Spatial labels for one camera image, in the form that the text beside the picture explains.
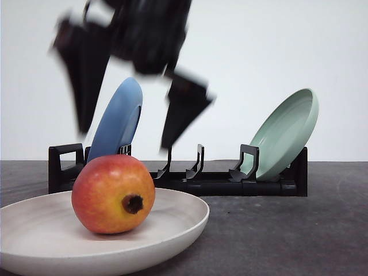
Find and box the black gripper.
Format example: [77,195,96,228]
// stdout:
[52,0,212,148]

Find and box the red yellow pomegranate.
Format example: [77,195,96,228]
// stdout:
[71,154,155,234]

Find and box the white plate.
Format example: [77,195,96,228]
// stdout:
[0,189,210,276]

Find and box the blue plate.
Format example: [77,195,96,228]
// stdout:
[87,77,143,160]

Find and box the green plate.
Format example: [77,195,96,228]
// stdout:
[244,88,319,180]

